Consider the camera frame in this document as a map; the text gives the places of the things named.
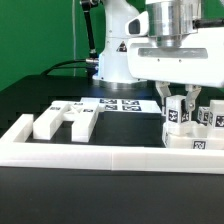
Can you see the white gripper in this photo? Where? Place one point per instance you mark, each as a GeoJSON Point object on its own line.
{"type": "Point", "coordinates": [198, 61]}

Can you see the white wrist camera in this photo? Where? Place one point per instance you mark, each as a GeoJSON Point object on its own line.
{"type": "Point", "coordinates": [138, 26]}

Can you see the white tag base sheet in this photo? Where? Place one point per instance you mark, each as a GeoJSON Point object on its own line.
{"type": "Point", "coordinates": [125, 105]}

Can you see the white chair seat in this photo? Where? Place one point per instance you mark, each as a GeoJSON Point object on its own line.
{"type": "Point", "coordinates": [191, 136]}

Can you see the white chair back part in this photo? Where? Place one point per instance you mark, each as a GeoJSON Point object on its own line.
{"type": "Point", "coordinates": [83, 117]}

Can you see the white U-shaped fence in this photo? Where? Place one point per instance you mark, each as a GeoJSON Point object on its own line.
{"type": "Point", "coordinates": [16, 151]}

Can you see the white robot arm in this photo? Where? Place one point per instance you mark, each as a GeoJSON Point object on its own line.
{"type": "Point", "coordinates": [167, 43]}

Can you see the white long chair part left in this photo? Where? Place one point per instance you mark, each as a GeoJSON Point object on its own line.
{"type": "Point", "coordinates": [49, 121]}

